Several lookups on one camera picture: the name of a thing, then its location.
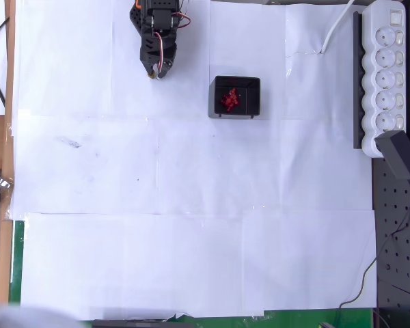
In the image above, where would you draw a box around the black square bin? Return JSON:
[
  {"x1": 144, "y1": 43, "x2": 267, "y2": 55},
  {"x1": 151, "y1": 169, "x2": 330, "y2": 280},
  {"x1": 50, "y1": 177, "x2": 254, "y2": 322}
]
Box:
[{"x1": 208, "y1": 75, "x2": 262, "y2": 120}]

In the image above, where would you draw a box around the white paper table covering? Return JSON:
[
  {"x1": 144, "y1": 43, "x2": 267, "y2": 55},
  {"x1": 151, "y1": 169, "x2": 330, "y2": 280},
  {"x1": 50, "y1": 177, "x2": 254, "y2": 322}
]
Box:
[{"x1": 9, "y1": 0, "x2": 379, "y2": 322}]

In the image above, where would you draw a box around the white power strip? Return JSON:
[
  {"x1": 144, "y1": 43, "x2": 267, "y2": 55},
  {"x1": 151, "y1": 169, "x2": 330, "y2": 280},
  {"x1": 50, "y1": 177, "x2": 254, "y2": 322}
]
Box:
[{"x1": 361, "y1": 0, "x2": 407, "y2": 159}]

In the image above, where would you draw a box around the green mat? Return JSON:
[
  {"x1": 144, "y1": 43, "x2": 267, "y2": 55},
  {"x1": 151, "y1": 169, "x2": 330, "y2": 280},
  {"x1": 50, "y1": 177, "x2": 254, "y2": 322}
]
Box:
[{"x1": 9, "y1": 220, "x2": 377, "y2": 328}]

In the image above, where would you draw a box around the black power adapter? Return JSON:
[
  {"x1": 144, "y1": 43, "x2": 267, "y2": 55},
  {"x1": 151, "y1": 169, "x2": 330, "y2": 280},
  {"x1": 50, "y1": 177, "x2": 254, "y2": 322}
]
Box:
[{"x1": 374, "y1": 129, "x2": 410, "y2": 181}]

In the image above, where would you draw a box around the black flat device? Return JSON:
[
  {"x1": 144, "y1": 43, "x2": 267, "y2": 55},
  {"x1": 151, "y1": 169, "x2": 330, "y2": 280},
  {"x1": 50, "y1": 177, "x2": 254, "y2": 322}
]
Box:
[{"x1": 92, "y1": 318, "x2": 195, "y2": 328}]

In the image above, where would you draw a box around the gray blurry object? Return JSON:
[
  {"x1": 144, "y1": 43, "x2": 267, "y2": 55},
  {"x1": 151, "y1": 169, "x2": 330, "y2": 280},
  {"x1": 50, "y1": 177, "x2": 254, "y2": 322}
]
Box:
[{"x1": 0, "y1": 293, "x2": 83, "y2": 328}]

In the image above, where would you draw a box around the black pegboard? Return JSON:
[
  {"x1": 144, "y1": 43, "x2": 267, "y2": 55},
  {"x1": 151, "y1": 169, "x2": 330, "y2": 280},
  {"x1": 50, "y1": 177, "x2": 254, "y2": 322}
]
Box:
[{"x1": 371, "y1": 0, "x2": 410, "y2": 328}]

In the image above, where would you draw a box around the red white servo cable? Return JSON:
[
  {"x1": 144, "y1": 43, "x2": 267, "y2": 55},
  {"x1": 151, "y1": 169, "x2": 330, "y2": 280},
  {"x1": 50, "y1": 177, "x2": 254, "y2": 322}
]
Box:
[{"x1": 153, "y1": 31, "x2": 167, "y2": 73}]

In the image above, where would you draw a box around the white power cable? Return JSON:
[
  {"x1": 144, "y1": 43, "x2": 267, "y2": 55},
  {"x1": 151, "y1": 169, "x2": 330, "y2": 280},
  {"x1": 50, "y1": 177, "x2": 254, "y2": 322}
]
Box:
[{"x1": 320, "y1": 0, "x2": 357, "y2": 55}]

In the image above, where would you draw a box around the thin black cable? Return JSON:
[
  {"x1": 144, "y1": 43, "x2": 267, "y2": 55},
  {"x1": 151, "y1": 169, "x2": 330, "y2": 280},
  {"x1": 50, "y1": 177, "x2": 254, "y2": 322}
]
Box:
[{"x1": 335, "y1": 177, "x2": 410, "y2": 328}]

